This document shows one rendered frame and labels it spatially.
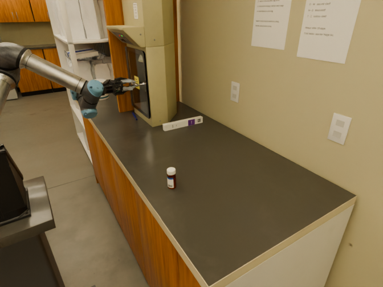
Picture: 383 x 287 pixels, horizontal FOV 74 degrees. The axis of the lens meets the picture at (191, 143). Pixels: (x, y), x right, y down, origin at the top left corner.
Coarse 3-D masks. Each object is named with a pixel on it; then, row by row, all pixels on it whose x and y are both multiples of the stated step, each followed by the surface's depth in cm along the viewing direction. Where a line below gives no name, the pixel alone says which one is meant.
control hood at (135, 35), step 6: (114, 30) 143; (120, 30) 132; (126, 30) 128; (132, 30) 130; (138, 30) 131; (126, 36) 136; (132, 36) 131; (138, 36) 133; (144, 36) 134; (132, 42) 139; (138, 42) 134; (144, 42) 135
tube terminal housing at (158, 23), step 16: (128, 0) 141; (144, 0) 127; (160, 0) 131; (128, 16) 147; (144, 16) 130; (160, 16) 134; (144, 32) 134; (160, 32) 138; (144, 48) 139; (160, 48) 141; (160, 64) 145; (160, 80) 149; (160, 96) 153; (160, 112) 157; (176, 112) 179
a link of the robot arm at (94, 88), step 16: (0, 48) 108; (16, 48) 109; (0, 64) 110; (16, 64) 111; (32, 64) 112; (48, 64) 114; (64, 80) 117; (80, 80) 120; (96, 80) 122; (96, 96) 122
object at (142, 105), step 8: (128, 48) 157; (128, 56) 161; (136, 56) 148; (144, 56) 139; (128, 64) 165; (136, 64) 152; (144, 64) 141; (136, 72) 155; (144, 72) 144; (144, 80) 147; (136, 88) 162; (144, 88) 150; (136, 96) 166; (144, 96) 153; (136, 104) 171; (144, 104) 157; (144, 112) 160
